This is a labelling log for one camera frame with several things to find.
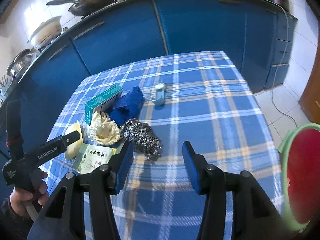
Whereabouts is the black wok pan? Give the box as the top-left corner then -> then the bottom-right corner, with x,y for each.
47,0 -> 115,16

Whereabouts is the red bin with green rim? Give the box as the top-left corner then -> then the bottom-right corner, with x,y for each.
278,123 -> 319,231

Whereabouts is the teal medicine box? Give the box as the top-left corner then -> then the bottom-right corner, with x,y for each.
85,85 -> 123,126

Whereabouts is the white lidded cooking pot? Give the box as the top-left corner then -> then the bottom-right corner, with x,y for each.
27,16 -> 62,49

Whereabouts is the steel wool scrubber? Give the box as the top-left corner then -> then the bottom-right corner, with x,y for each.
120,118 -> 162,161

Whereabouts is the blue plaid tablecloth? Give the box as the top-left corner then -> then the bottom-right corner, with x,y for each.
49,51 -> 283,239

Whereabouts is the cream paper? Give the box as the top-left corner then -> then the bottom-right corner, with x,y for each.
87,112 -> 120,146

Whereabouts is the blue kitchen cabinet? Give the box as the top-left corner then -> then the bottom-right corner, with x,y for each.
7,0 -> 297,151

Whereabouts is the person's left hand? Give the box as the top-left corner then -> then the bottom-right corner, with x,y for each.
10,171 -> 49,218

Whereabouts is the steel pot on counter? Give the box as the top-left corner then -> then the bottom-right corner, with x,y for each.
6,49 -> 33,77

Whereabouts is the yellow sponge piece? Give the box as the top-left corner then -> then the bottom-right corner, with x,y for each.
65,121 -> 83,159

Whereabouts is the green white paper packet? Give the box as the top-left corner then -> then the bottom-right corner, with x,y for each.
73,144 -> 117,174

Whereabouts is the blue cloth rag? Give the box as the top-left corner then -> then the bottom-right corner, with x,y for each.
106,86 -> 144,127

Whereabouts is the white power cable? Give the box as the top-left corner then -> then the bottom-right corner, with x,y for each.
260,0 -> 298,128

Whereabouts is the wooden door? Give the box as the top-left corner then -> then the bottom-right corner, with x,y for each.
299,44 -> 320,124

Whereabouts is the light blue plastic scoop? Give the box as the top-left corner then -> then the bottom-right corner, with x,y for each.
151,81 -> 166,106

